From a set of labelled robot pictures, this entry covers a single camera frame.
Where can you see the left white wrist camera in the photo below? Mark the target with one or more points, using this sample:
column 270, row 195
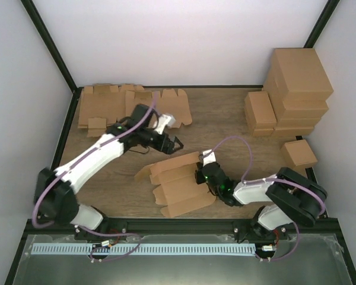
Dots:
column 164, row 121

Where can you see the large top folded box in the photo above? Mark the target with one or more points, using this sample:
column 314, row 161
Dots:
column 300, row 75

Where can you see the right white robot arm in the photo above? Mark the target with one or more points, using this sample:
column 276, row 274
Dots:
column 293, row 197

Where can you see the black aluminium frame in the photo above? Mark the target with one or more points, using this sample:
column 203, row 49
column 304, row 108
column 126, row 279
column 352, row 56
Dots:
column 157, row 225

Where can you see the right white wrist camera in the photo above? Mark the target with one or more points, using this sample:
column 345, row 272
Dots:
column 206, row 157

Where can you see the lone small folded box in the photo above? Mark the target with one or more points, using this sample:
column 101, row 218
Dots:
column 298, row 155

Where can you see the flat cardboard blank middle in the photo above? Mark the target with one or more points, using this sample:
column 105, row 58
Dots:
column 169, row 101

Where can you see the flat cardboard blank left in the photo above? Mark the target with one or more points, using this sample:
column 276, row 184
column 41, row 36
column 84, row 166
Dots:
column 103, row 105

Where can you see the flat cardboard blank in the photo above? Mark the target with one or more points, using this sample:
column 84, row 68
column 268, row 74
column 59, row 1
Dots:
column 169, row 101
column 103, row 105

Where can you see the cardboard box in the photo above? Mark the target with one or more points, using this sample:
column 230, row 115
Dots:
column 176, row 189

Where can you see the light blue slotted rail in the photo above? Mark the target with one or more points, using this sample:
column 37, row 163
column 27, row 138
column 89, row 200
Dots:
column 230, row 249

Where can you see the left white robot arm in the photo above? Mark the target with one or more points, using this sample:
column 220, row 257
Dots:
column 55, row 198

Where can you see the small folded box left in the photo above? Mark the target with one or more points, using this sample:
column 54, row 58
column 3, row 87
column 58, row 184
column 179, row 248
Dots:
column 259, row 110

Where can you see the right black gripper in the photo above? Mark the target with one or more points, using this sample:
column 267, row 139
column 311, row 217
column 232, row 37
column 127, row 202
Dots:
column 199, row 179

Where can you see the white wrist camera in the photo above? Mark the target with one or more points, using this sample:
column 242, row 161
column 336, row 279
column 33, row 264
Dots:
column 206, row 157
column 164, row 121

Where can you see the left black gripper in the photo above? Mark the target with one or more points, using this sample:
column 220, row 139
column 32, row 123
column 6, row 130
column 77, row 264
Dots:
column 168, row 148

